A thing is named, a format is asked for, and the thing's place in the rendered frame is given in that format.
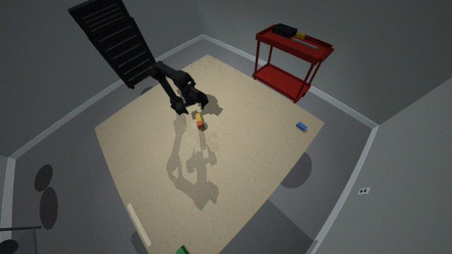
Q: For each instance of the blue rectangular bar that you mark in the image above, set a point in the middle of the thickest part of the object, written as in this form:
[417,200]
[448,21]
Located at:
[301,126]

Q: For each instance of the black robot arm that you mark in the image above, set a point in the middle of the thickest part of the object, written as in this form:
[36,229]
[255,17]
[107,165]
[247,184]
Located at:
[180,79]

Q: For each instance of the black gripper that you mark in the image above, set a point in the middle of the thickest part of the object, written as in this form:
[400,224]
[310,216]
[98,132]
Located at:
[182,107]

